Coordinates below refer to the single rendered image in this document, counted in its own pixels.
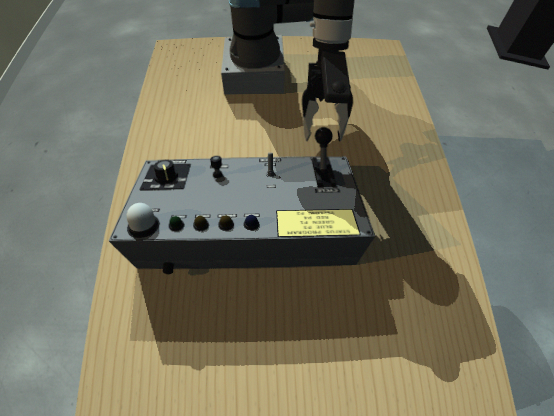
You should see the dark grey control console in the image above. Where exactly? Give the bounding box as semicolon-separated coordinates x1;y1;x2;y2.
109;127;375;274

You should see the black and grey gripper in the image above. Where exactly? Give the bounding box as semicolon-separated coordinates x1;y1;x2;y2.
302;38;353;141

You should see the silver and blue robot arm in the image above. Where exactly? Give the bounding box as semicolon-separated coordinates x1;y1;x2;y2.
229;0;354;104

